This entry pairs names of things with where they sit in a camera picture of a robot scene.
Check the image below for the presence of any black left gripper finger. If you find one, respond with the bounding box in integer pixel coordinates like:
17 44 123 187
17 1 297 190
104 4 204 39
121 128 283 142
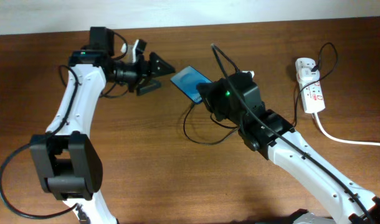
136 80 162 96
149 52 175 77

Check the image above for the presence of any blue Galaxy smartphone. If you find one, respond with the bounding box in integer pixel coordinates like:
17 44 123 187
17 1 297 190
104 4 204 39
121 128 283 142
170 66 211 104

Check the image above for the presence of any black USB charging cable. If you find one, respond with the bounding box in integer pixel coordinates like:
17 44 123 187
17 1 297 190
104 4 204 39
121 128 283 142
183 42 339 146

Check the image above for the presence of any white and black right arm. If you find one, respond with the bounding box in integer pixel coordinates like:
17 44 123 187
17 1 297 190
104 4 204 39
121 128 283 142
196 73 380 223

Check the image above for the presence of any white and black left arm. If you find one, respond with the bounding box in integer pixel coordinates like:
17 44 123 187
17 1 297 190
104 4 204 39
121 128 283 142
30 27 175 223

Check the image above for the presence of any white charger plug adapter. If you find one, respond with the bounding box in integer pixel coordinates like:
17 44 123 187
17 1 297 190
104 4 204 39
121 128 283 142
297 67 320 83

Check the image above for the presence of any white power strip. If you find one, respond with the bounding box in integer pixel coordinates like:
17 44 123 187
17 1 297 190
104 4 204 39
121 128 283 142
295 57 325 114

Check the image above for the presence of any white power strip cord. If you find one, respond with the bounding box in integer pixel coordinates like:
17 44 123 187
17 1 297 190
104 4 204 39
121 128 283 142
313 112 380 147

